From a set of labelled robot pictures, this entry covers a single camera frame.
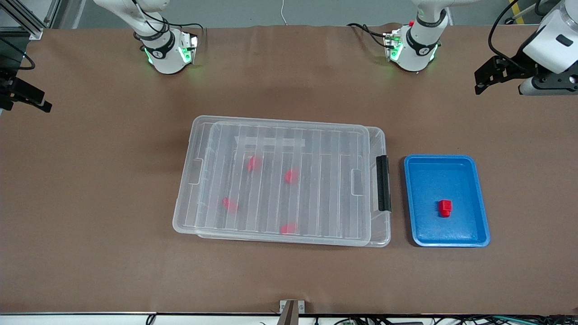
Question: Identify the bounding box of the clear ribbed plastic lid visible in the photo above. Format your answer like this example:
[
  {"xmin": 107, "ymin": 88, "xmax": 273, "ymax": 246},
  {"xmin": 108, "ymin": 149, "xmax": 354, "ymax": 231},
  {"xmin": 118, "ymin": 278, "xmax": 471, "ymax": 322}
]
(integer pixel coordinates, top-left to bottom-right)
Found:
[{"xmin": 172, "ymin": 120, "xmax": 373, "ymax": 247}]

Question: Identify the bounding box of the clear plastic storage box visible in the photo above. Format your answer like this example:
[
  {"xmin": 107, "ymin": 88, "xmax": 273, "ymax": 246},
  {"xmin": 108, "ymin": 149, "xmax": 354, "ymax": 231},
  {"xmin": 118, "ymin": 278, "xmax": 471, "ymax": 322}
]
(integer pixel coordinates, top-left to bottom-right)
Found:
[{"xmin": 191, "ymin": 116, "xmax": 392, "ymax": 248}]

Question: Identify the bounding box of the metal base connector panel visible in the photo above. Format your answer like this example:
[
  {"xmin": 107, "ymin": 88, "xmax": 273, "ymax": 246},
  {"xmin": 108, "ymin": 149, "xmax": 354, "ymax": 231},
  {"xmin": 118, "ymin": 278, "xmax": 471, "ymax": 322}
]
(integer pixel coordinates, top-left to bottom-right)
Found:
[
  {"xmin": 180, "ymin": 32, "xmax": 200, "ymax": 65},
  {"xmin": 383, "ymin": 30, "xmax": 403, "ymax": 62}
]

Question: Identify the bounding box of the blue plastic tray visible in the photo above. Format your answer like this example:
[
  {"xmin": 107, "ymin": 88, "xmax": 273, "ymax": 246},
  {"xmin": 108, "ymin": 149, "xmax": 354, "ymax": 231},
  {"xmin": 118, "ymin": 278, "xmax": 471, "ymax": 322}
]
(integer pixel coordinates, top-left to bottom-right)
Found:
[{"xmin": 403, "ymin": 154, "xmax": 491, "ymax": 248}]

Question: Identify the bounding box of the brown table cover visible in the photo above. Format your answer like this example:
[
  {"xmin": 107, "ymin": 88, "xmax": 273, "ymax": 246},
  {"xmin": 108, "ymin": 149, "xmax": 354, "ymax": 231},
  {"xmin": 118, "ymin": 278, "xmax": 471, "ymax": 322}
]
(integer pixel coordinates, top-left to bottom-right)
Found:
[{"xmin": 0, "ymin": 23, "xmax": 578, "ymax": 316}]

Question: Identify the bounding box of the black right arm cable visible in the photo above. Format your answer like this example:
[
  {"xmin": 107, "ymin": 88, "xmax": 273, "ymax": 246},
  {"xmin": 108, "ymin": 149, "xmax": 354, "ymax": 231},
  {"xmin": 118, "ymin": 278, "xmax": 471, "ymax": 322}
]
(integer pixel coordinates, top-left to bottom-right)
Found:
[{"xmin": 0, "ymin": 36, "xmax": 36, "ymax": 71}]

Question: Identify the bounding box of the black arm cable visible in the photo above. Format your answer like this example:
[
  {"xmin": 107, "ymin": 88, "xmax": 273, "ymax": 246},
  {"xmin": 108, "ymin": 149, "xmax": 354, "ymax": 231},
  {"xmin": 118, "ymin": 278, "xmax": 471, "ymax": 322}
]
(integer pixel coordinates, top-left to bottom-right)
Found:
[
  {"xmin": 0, "ymin": 36, "xmax": 36, "ymax": 71},
  {"xmin": 487, "ymin": 0, "xmax": 542, "ymax": 73}
]

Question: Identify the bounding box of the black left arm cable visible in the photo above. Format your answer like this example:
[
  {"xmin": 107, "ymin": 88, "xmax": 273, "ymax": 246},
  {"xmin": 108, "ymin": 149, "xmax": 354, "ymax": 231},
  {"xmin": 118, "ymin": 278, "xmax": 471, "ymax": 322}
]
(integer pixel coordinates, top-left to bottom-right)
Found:
[{"xmin": 487, "ymin": 0, "xmax": 542, "ymax": 73}]

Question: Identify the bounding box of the aluminium frame profile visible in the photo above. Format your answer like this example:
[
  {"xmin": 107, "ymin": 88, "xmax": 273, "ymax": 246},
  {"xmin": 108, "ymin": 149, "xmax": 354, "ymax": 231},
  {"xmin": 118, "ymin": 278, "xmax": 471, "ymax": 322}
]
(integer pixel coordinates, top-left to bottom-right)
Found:
[{"xmin": 0, "ymin": 0, "xmax": 61, "ymax": 40}]

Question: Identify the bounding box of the black left base cable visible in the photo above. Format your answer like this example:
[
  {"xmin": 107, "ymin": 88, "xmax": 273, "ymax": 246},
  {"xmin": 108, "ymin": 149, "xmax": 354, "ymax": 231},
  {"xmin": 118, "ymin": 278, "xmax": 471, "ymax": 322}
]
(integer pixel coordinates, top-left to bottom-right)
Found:
[{"xmin": 347, "ymin": 23, "xmax": 390, "ymax": 48}]

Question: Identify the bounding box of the black box latch handle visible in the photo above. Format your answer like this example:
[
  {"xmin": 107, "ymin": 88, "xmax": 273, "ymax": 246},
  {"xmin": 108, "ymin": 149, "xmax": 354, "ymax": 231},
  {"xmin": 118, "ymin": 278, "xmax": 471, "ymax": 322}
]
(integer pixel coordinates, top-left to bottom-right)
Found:
[{"xmin": 376, "ymin": 155, "xmax": 391, "ymax": 213}]

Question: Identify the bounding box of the cable bundle under table edge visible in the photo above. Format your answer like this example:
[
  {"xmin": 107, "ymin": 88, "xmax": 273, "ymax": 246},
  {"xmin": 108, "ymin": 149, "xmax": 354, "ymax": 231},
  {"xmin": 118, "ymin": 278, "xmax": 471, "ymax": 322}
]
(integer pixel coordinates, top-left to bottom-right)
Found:
[{"xmin": 260, "ymin": 315, "xmax": 578, "ymax": 325}]

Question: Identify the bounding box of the metal table edge bracket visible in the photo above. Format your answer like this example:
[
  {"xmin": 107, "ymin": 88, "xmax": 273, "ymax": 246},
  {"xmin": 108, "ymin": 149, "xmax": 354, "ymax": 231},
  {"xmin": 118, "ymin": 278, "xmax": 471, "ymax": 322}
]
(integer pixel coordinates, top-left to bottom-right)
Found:
[{"xmin": 279, "ymin": 300, "xmax": 306, "ymax": 315}]

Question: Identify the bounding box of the dark camera stand post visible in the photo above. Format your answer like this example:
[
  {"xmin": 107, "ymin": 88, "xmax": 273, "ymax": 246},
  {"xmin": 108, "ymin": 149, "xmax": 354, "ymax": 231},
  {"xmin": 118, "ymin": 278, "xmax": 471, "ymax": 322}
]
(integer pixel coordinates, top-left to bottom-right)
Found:
[{"xmin": 277, "ymin": 301, "xmax": 299, "ymax": 325}]

